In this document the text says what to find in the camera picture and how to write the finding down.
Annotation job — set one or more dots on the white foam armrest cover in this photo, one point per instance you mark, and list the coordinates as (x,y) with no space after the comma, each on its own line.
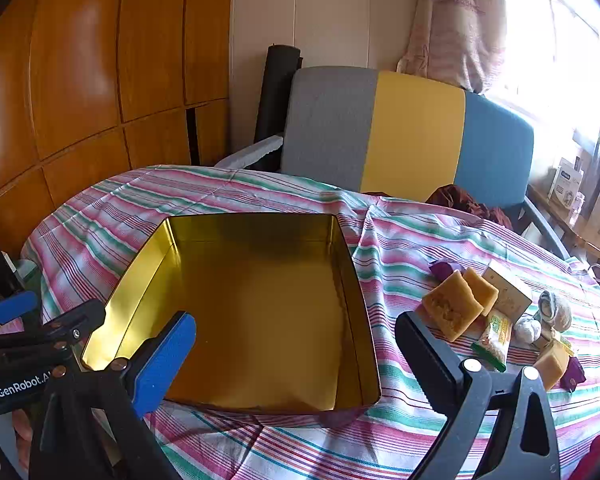
(255,152)

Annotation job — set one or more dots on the gold square tin box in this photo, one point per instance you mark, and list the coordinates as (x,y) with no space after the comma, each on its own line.
(255,310)

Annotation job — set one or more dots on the grey yellow blue sofa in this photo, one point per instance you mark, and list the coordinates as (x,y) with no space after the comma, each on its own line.
(415,130)

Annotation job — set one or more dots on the dark red cloth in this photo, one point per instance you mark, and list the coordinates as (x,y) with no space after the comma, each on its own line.
(460,200)

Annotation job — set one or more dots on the beige patterned curtain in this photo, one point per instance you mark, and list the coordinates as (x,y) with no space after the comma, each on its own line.
(455,20)

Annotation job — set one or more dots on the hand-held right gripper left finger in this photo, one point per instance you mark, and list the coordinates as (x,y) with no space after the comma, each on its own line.
(165,355)

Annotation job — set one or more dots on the person's left hand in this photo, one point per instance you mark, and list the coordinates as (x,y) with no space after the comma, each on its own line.
(22,435)

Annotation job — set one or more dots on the wooden wardrobe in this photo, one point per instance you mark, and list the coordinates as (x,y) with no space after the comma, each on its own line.
(80,60)

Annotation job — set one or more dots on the black rolled mat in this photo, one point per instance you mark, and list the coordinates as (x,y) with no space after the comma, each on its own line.
(275,95)

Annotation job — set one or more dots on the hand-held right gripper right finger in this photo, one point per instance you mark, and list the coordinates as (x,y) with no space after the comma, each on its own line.
(430,360)

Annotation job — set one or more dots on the white plastic wad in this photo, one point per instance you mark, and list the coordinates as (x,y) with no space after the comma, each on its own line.
(527,330)

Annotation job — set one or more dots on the pink green striped tablecloth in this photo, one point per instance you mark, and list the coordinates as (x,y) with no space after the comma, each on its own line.
(280,195)

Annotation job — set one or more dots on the bright window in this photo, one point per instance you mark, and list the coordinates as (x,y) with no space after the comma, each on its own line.
(555,60)

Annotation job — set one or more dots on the purple candy packet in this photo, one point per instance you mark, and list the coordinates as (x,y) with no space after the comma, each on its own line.
(445,267)
(572,372)

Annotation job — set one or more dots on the wooden side table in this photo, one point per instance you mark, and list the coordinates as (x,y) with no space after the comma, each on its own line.
(570,225)

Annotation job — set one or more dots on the white product box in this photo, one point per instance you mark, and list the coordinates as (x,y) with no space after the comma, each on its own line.
(566,180)

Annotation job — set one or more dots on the yellow sponge block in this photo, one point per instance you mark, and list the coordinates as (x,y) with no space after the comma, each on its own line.
(552,367)
(482,287)
(450,307)

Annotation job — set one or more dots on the green cracker packet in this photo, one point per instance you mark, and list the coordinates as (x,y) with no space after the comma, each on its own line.
(492,342)

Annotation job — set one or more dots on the cream carton box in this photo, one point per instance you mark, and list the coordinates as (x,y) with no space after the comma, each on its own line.
(507,287)

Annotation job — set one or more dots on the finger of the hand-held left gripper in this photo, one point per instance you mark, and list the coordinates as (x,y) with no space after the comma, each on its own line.
(12,305)
(80,317)

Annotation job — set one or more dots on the clear packet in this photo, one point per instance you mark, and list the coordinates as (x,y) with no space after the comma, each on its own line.
(555,310)

